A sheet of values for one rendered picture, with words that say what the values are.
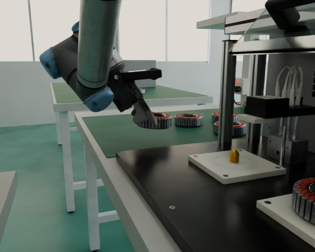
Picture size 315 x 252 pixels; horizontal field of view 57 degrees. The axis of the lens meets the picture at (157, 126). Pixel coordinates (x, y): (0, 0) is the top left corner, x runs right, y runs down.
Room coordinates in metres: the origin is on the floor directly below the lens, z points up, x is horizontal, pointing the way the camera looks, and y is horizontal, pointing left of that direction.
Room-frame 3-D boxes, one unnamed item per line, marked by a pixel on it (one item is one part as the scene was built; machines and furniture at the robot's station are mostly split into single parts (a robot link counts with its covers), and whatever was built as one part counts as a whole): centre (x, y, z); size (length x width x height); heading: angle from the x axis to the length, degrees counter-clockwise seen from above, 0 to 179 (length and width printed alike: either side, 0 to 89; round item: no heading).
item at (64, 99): (2.79, 0.43, 0.37); 1.85 x 1.10 x 0.75; 20
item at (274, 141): (0.66, -0.30, 0.80); 0.08 x 0.05 x 0.06; 20
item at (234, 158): (0.61, -0.17, 0.80); 0.02 x 0.02 x 0.03
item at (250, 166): (0.61, -0.17, 0.78); 0.15 x 0.15 x 0.01; 20
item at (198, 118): (1.14, -0.12, 0.77); 0.11 x 0.11 x 0.04
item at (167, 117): (0.87, 0.01, 0.82); 0.11 x 0.11 x 0.04
